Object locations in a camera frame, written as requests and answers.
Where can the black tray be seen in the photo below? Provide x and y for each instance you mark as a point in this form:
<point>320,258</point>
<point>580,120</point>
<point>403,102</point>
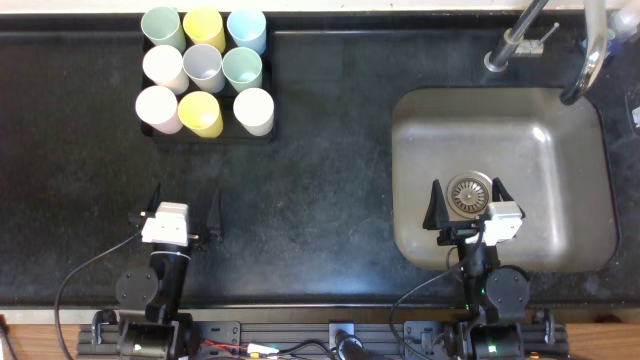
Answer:
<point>228,131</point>

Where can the grey cup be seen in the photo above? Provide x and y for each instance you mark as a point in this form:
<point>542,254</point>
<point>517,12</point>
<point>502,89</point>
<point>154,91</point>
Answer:
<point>201,62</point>

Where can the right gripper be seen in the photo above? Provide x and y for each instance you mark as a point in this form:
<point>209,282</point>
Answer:
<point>457,234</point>

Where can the blue soap bottle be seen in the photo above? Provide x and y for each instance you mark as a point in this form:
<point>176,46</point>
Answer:
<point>625,22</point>

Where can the steel tap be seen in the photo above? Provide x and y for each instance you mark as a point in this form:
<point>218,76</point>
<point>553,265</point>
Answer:
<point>510,42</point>

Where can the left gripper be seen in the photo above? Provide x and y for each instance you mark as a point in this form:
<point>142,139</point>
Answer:
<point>200,242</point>

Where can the mounting rail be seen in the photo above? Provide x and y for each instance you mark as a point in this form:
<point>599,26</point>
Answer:
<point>300,335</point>

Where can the pink cup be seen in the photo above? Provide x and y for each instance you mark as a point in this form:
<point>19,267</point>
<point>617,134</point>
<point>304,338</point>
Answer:
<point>157,106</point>

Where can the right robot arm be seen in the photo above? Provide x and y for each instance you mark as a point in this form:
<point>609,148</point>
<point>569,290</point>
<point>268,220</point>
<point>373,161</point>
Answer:
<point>505,292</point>

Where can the green cup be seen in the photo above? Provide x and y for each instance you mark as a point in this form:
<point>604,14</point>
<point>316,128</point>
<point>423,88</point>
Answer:
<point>161,25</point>
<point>241,67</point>

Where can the white cup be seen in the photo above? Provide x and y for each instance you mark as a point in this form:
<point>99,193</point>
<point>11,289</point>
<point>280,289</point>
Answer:
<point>253,107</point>
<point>162,65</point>

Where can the yellow cup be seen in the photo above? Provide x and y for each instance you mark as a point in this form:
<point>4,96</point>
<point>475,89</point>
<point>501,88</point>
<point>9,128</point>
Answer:
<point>202,25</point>
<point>199,111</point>

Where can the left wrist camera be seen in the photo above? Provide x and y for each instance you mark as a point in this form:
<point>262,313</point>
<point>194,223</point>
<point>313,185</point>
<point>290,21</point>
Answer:
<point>166,223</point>

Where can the blue cup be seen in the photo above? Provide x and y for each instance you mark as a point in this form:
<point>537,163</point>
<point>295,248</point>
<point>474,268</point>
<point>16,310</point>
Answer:
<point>246,27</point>

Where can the steel sink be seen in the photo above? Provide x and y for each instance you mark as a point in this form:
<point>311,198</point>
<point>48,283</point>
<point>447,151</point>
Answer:
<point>550,175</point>

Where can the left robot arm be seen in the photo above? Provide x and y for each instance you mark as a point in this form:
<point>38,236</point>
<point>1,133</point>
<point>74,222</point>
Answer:
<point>170,280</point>

